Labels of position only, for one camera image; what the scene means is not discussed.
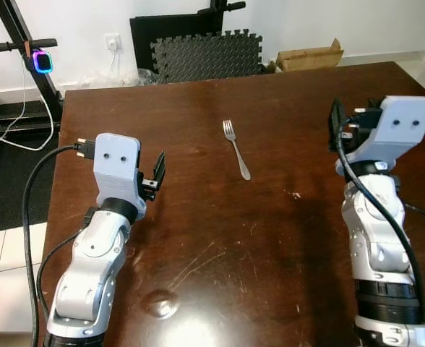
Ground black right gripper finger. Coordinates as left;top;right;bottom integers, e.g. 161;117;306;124
330;98;345;153

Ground black metal stand frame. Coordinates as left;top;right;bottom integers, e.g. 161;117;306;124
0;0;65;125

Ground glowing blue purple device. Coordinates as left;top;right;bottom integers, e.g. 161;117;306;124
30;49;54;75

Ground clear plastic bag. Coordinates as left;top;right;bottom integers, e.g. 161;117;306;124
115;68;157;87

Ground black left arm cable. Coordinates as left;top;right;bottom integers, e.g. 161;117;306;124
22;141;98;347

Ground brown cardboard box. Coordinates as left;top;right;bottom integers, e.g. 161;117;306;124
275;38;345;73

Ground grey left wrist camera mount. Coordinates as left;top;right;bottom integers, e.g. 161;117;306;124
93;133;144;210

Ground black flat board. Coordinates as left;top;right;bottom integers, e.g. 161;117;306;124
130;13;224;70

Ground grey foam puzzle mats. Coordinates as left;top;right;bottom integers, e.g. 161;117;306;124
151;30;264;84

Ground white wall socket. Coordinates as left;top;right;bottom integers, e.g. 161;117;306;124
104;33;123;53

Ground black floor mat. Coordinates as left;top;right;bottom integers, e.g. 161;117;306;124
0;101;63;234

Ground white cable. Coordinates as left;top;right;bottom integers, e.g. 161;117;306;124
0;56;59;152

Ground silver metal fork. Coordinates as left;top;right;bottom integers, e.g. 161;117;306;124
223;120;252;181

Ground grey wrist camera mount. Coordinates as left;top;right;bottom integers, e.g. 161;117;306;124
93;133;144;210
335;95;425;174

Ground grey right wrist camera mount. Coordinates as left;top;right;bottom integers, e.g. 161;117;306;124
335;95;425;174

